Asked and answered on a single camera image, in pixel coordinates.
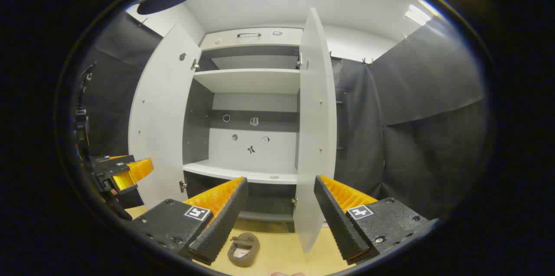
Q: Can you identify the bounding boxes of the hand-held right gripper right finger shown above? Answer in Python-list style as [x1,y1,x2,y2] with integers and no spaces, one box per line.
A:
[314,175,438,266]

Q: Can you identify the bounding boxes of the white shoe cabinet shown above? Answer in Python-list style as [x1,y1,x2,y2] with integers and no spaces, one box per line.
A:
[182,27,304,233]

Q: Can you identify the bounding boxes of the white cabinet door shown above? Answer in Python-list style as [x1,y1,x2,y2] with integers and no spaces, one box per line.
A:
[293,7,338,253]
[128,23,202,209]

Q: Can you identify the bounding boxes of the black door handle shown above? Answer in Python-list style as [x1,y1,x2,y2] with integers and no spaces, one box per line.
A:
[336,89,348,151]

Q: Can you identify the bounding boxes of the small ceiling light panel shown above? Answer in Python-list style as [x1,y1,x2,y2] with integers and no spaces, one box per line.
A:
[405,4,432,26]

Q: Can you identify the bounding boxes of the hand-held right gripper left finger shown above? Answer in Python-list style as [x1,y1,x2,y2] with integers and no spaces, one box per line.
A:
[130,176,249,266]

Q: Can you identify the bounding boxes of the brown fuzzy shoe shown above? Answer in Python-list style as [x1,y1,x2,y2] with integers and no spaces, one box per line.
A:
[227,232,260,267]

